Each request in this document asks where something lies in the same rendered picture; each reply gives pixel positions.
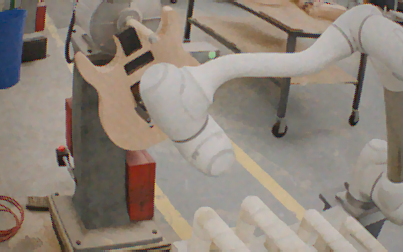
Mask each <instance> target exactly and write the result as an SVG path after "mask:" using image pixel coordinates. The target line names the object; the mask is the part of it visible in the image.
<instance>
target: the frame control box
mask: <svg viewBox="0 0 403 252"><path fill-rule="evenodd" d="M182 45H183V47H184V49H185V50H186V51H187V52H189V53H191V55H192V57H193V58H194V59H196V60H197V61H198V62H199V64H200V65H203V64H205V63H207V62H209V61H210V60H213V59H215V58H219V52H220V50H218V49H216V48H215V47H213V46H212V45H211V44H210V43H208V42H191V43H182ZM212 50H213V51H214V52H215V58H209V57H208V54H209V52H210V51H212Z"/></svg>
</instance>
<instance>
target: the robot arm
mask: <svg viewBox="0 0 403 252"><path fill-rule="evenodd" d="M356 51H359V52H362V53H365V54H368V55H369V56H370V60H371V63H372V64H373V66H374V69H375V71H376V74H377V76H378V78H379V81H380V82H381V84H382V85H383V92H384V101H385V117H386V128H387V143H386V142H385V141H384V140H380V139H372V140H371V141H370V142H369V143H366V145H365V146H364V149H362V151H361V153H360V155H359V157H358V159H357V162H356V165H355V167H354V170H353V175H352V177H351V181H349V180H346V181H345V184H344V186H345V187H346V188H345V189H347V191H345V192H338V193H337V194H335V198H336V199H337V200H339V202H340V203H341V204H342V205H344V207H346V209H347V210H348V212H350V214H351V216H352V217H353V218H354V220H355V219H356V221H358V220H359V219H361V218H363V217H365V216H367V215H369V214H372V213H376V212H379V211H380V212H382V214H383V216H385V217H386V219H388V220H389V221H390V222H391V223H393V224H395V225H396V224H397V225H400V226H401V225H402V226H403V27H401V26H399V25H397V24H396V23H394V22H392V21H390V20H389V19H387V18H385V17H383V15H382V13H381V12H380V10H378V8H377V7H375V6H374V5H372V4H363V5H358V6H356V7H354V8H352V9H350V10H349V11H347V12H345V13H343V15H341V16H339V18H337V19H336V21H335V22H333V23H332V25H330V26H328V28H327V30H325V32H323V34H322V35H321V36H320V38H319V39H318V40H317V41H316V42H315V43H314V45H312V46H311V47H310V48H308V49H307V50H304V51H303V52H298V53H288V54H283V53H275V54H271V53H261V54H256V53H247V54H231V55H226V56H223V57H220V58H215V59H213V60H211V61H209V62H207V63H205V64H203V65H201V66H198V67H187V66H184V67H183V68H177V67H176V66H175V65H173V64H169V63H160V64H156V65H153V66H151V67H150V68H149V69H147V70H146V72H145V73H144V74H143V76H142V78H141V83H140V86H139V92H140V95H139V94H138V93H136V94H135V95H136V99H135V102H136V104H137V105H138V106H135V107H134V110H135V111H136V113H137V114H138V115H139V116H140V117H141V118H143V119H144V121H145V122H147V124H148V126H149V128H153V127H154V124H157V125H158V127H159V128H160V129H161V130H162V131H163V132H164V133H165V134H166V135H167V136H168V137H169V138H170V140H171V141H172V142H173V144H174V145H175V147H176V148H177V150H178V152H179V153H180V154H181V155H182V157H183V158H184V159H185V160H186V161H187V162H189V163H190V164H191V165H192V166H194V167H195V168H196V169H197V170H199V171H200V172H202V173H204V174H206V175H209V176H212V177H218V176H221V175H222V174H224V173H225V172H226V171H227V170H228V169H229V168H230V167H231V166H232V165H233V163H234V161H235V152H234V147H233V144H232V143H231V141H230V139H229V138H228V137H227V136H226V134H225V133H224V131H223V129H222V128H221V127H220V126H219V125H218V124H217V123H216V122H215V121H214V120H213V118H212V117H211V116H210V115H209V114H208V112H207V110H208V108H209V106H210V105H211V104H212V103H213V96H214V93H215V91H216V90H217V89H218V88H219V87H220V86H221V85H222V84H224V83H225V82H226V81H228V80H230V79H233V78H236V77H262V76H266V77H298V76H300V77H303V76H306V75H312V74H314V73H315V72H317V73H318V72H319V71H321V70H323V69H325V68H326V67H329V66H330V65H332V64H334V63H335V62H338V61H339V60H342V59H343V58H344V59H345V58H346V57H349V56H350V55H352V54H353V53H355V52H356ZM145 111H146V112H148V113H149V114H147V113H146V112H145ZM149 115H150V116H149Z"/></svg>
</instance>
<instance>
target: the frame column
mask: <svg viewBox="0 0 403 252"><path fill-rule="evenodd" d="M72 46H73V45H72ZM73 50H74V60H73V84H72V108H71V111H72V150H73V159H74V174H75V175H76V178H77V186H76V184H75V191H74V194H73V198H72V202H73V204H74V206H75V208H76V210H77V212H78V214H79V216H80V218H81V220H82V222H83V224H84V227H85V228H86V229H94V228H95V229H97V228H103V227H110V226H112V227H113V226H116V225H118V226H119V225H122V224H124V225H126V224H130V223H131V224H132V223H134V222H130V219H129V211H128V206H127V192H126V183H127V176H126V163H127V152H126V149H123V148H121V147H119V146H118V145H116V144H115V143H114V142H113V141H112V140H111V138H110V137H109V136H108V134H107V133H106V131H105V130H104V128H103V126H102V124H101V119H100V116H99V95H98V92H97V88H95V87H94V86H93V85H92V84H91V83H90V84H89V83H88V81H86V80H85V79H84V78H83V75H82V74H81V73H80V71H79V69H78V68H77V65H76V60H75V54H76V53H77V50H76V49H75V47H74V46H73ZM112 60H113V59H108V60H102V61H94V62H91V63H92V64H93V65H94V66H99V67H103V66H106V65H108V64H109V63H110V62H111V61H112Z"/></svg>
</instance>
